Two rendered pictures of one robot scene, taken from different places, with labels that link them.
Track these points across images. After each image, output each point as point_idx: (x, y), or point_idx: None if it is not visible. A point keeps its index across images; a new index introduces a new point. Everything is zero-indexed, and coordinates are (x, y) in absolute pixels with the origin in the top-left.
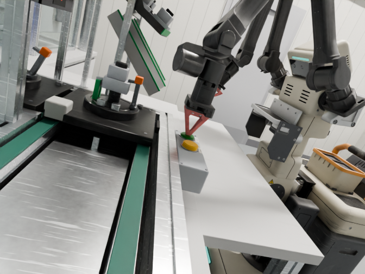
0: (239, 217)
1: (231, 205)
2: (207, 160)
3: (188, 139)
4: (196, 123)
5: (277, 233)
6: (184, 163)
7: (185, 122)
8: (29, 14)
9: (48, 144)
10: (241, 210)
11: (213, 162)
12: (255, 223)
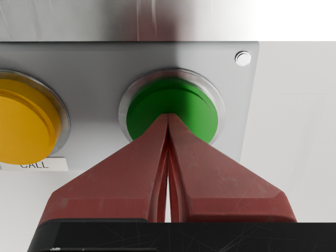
0: (11, 187)
1: (47, 180)
2: (290, 164)
3: (119, 119)
4: (172, 220)
5: (10, 240)
6: None
7: (137, 138)
8: None
9: None
10: (44, 198)
11: (285, 179)
12: (13, 212)
